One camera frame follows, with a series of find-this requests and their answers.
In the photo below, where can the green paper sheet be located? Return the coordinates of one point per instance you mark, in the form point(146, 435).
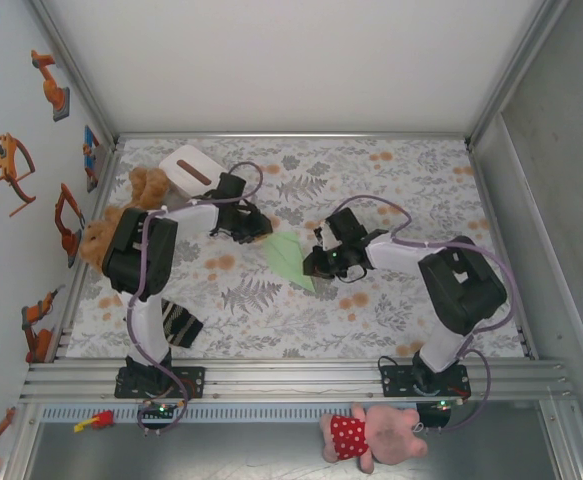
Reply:
point(286, 255)

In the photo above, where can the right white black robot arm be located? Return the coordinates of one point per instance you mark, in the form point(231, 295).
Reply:
point(461, 295)

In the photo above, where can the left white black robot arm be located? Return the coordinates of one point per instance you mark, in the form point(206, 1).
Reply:
point(121, 250)

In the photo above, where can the white tissue box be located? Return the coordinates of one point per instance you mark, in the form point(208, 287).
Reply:
point(198, 161)

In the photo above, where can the floral patterned table mat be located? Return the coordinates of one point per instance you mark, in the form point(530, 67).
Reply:
point(271, 325)

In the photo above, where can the brown teddy bear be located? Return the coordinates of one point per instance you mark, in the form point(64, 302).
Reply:
point(143, 192)

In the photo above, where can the black white striped sock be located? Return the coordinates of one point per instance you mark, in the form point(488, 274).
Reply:
point(186, 325)

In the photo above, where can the blue orange machine sticker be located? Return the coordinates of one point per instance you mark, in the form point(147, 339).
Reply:
point(91, 150)

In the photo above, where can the pink pig plush toy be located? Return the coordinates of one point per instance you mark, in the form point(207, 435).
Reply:
point(391, 435)

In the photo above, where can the small circuit board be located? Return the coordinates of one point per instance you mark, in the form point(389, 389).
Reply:
point(443, 403)
point(161, 410)

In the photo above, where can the orange grey gripper sticker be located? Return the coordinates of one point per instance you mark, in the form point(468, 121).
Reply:
point(3, 170)

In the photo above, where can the small red yellow toy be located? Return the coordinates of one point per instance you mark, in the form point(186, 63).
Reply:
point(103, 419)

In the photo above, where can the thin aluminium frame rail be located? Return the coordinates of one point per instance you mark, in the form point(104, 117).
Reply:
point(291, 135)

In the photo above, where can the wide aluminium frame rail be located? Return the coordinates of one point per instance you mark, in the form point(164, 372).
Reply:
point(296, 380)

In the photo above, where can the aluminium side rail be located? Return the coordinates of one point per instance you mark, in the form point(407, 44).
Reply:
point(112, 165)
point(487, 200)

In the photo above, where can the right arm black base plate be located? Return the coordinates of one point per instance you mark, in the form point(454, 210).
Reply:
point(393, 382)

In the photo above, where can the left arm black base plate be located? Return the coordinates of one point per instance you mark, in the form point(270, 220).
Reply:
point(193, 382)

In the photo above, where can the aluminium frame post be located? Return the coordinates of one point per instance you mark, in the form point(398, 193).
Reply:
point(515, 65)
point(71, 60)

